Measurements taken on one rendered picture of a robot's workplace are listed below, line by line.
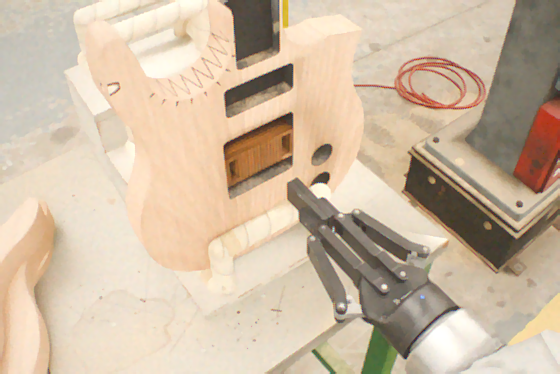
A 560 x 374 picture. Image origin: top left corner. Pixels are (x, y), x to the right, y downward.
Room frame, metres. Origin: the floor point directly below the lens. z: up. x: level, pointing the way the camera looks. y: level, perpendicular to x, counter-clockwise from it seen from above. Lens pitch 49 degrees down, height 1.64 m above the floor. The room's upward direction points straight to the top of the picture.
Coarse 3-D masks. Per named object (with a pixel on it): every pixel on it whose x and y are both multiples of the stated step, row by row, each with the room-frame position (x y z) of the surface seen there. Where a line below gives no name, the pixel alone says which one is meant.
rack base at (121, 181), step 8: (112, 152) 0.63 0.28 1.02; (120, 152) 0.63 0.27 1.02; (112, 160) 0.62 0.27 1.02; (120, 160) 0.62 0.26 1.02; (128, 160) 0.62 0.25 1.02; (112, 168) 0.62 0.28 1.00; (120, 168) 0.60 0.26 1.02; (128, 168) 0.60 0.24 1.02; (120, 176) 0.58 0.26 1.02; (128, 176) 0.58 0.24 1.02; (120, 184) 0.60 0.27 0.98; (120, 192) 0.62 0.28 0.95
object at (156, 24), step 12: (180, 0) 0.78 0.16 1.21; (192, 0) 0.78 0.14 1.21; (204, 0) 0.79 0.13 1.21; (156, 12) 0.74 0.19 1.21; (168, 12) 0.75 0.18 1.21; (180, 12) 0.76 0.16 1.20; (192, 12) 0.77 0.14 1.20; (120, 24) 0.71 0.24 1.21; (132, 24) 0.72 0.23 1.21; (144, 24) 0.72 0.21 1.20; (156, 24) 0.73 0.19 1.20; (168, 24) 0.74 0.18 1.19; (120, 36) 0.70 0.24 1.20; (132, 36) 0.71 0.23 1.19
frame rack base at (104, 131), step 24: (144, 48) 0.81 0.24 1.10; (168, 48) 0.81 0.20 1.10; (192, 48) 0.81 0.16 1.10; (72, 72) 0.75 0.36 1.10; (168, 72) 0.74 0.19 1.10; (72, 96) 0.74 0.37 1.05; (96, 96) 0.68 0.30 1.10; (96, 120) 0.63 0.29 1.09; (120, 120) 0.66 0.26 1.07; (96, 144) 0.68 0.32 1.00; (120, 144) 0.65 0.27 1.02
